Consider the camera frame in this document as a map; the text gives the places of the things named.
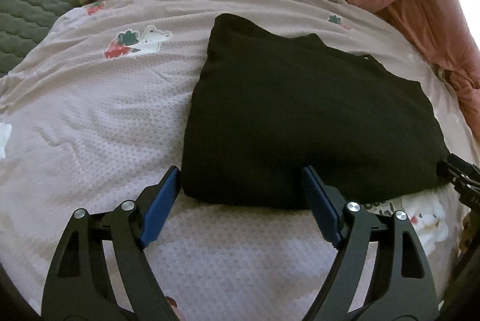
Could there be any black orange-cuffed sweatshirt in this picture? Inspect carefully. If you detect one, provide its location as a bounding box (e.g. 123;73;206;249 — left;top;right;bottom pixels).
181;14;449;210

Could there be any grey bear-print blanket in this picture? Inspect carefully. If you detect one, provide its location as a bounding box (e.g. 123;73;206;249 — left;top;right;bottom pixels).
1;0;479;320

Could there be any left hand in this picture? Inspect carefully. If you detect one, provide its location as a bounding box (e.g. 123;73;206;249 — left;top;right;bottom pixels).
166;297;185;321

